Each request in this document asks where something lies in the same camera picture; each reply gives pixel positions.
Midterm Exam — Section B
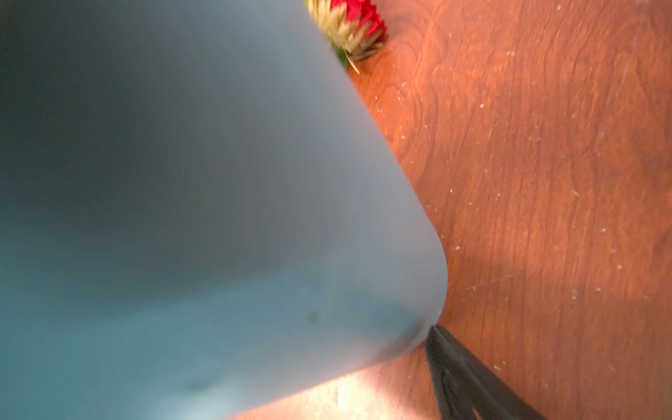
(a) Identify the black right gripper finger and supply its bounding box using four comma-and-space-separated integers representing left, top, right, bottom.
425, 325, 544, 420

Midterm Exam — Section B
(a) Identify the teal ceramic vase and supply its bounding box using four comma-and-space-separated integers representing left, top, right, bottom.
1, 1, 447, 419

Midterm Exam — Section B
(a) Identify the red carnation flower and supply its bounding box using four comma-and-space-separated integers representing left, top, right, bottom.
303, 0, 388, 75

